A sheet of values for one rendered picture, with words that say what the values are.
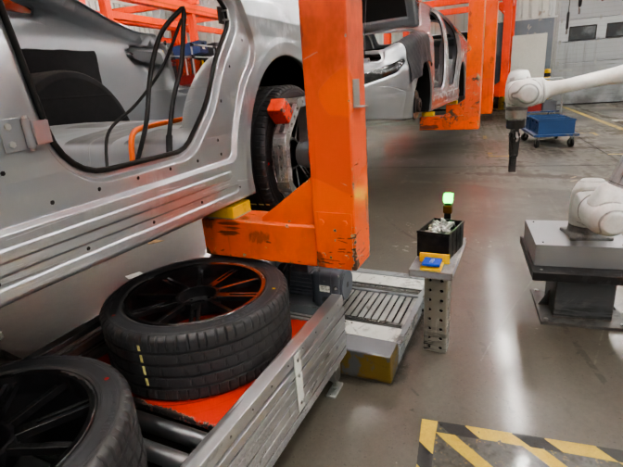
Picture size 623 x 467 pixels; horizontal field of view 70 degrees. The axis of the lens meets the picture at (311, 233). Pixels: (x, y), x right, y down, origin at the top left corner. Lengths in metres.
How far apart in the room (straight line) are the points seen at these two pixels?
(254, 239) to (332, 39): 0.80
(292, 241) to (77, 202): 0.76
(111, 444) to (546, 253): 1.91
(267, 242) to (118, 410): 0.86
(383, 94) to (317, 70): 3.12
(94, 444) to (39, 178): 0.63
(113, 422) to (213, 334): 0.40
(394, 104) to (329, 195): 3.19
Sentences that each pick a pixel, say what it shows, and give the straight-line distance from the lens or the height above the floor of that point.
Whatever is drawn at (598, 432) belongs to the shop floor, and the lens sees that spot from 1.92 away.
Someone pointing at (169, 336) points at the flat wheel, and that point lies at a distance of 1.43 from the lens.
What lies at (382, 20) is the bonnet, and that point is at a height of 1.77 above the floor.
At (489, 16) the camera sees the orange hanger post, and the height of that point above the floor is 1.88.
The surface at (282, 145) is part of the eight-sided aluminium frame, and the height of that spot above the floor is 0.93.
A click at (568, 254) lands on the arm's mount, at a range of 2.35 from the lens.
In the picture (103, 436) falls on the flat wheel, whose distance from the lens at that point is 1.14.
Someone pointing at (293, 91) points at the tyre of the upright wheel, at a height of 1.15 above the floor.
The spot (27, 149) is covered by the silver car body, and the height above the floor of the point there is 1.08.
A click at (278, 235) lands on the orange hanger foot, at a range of 1.74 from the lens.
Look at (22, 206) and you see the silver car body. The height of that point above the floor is 0.96.
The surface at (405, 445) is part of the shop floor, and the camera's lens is 1.71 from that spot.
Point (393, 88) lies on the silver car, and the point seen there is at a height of 1.06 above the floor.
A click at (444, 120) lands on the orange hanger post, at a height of 0.63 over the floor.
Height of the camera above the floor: 1.19
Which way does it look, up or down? 19 degrees down
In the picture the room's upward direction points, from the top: 4 degrees counter-clockwise
